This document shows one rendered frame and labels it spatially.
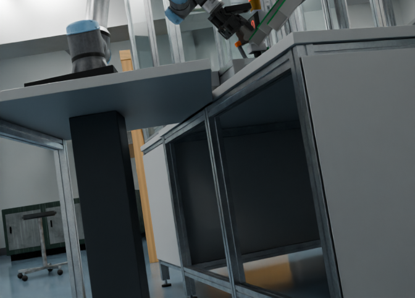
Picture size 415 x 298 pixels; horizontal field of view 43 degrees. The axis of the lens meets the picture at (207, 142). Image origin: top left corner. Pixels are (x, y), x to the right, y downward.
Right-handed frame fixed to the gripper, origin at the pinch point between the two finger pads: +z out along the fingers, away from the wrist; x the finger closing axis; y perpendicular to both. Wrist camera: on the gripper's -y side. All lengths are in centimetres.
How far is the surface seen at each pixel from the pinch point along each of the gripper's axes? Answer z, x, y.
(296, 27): 22, -105, -86
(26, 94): -39, 41, 81
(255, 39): -2.1, 20.4, 11.4
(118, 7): -114, -396, -130
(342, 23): 11, 54, 6
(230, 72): -0.7, 13.6, 23.9
